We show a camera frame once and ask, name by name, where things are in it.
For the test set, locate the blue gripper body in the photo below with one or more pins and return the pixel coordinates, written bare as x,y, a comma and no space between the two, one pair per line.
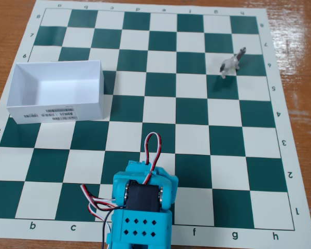
163,173

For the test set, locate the grey white toy horse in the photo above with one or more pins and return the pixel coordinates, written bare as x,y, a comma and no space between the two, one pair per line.
230,63

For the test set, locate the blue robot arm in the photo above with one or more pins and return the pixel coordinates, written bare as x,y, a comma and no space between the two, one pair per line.
140,228

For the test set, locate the white cardboard box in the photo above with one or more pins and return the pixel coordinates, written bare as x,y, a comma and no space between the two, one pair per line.
64,88

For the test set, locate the green white chessboard mat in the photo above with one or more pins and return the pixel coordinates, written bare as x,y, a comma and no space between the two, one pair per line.
191,135

